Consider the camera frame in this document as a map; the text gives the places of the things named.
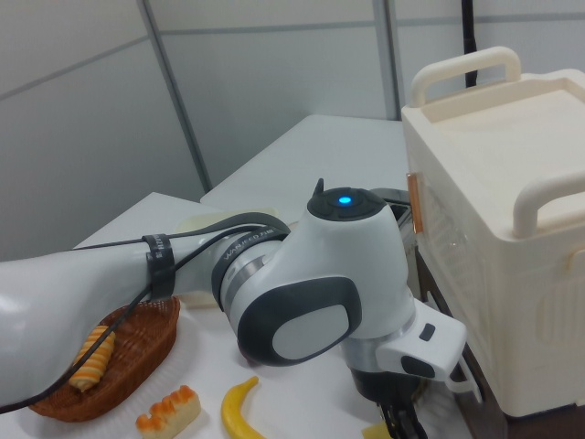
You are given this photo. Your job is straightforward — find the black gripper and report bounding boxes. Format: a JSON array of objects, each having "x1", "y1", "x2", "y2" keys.
[{"x1": 348, "y1": 360, "x2": 431, "y2": 439}]

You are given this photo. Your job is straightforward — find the yellow banana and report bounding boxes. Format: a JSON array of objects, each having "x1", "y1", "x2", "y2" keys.
[{"x1": 220, "y1": 376, "x2": 269, "y2": 439}]

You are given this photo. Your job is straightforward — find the cream plastic cabinet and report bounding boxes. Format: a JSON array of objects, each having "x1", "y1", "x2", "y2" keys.
[{"x1": 400, "y1": 45, "x2": 585, "y2": 420}]

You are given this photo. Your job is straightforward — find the orange glazed bread loaf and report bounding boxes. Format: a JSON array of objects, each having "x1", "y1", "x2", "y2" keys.
[{"x1": 135, "y1": 385, "x2": 202, "y2": 434}]

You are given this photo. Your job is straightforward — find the brown wicker basket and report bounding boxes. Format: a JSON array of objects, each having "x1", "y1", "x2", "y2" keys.
[{"x1": 27, "y1": 295, "x2": 182, "y2": 423}]

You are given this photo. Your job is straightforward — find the striped bread roll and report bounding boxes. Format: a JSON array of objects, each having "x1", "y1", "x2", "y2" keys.
[{"x1": 69, "y1": 325, "x2": 116, "y2": 392}]

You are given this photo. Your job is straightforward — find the black stand pole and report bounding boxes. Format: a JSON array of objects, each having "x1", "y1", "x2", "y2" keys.
[{"x1": 458, "y1": 0, "x2": 482, "y2": 89}]

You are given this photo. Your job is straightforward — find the white drawer handle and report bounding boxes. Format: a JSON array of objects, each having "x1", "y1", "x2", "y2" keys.
[{"x1": 423, "y1": 292, "x2": 484, "y2": 404}]

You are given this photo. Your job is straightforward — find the copper cabinet door handle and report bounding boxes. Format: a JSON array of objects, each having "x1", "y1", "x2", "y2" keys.
[{"x1": 406, "y1": 171, "x2": 424, "y2": 235}]

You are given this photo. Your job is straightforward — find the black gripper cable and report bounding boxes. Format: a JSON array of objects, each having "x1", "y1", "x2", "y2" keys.
[{"x1": 0, "y1": 178, "x2": 328, "y2": 412}]

